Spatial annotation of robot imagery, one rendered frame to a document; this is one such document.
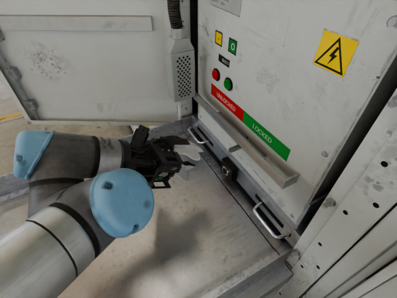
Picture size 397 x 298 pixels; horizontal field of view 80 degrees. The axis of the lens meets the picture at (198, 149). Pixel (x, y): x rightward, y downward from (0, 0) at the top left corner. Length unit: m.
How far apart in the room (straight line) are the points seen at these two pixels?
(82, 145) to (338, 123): 0.41
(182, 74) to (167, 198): 0.36
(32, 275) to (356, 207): 0.39
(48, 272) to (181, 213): 0.49
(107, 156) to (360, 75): 0.40
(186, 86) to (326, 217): 0.48
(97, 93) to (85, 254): 0.79
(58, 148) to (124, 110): 0.62
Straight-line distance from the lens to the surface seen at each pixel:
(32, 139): 0.41
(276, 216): 0.65
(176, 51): 0.66
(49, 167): 0.41
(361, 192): 0.40
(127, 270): 0.65
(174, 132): 0.91
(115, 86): 0.96
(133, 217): 0.27
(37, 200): 0.41
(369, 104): 0.41
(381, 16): 0.38
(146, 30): 0.82
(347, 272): 0.52
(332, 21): 0.42
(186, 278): 0.63
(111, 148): 0.44
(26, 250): 0.25
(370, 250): 0.45
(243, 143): 0.58
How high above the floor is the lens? 1.44
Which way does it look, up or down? 44 degrees down
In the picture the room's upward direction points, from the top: straight up
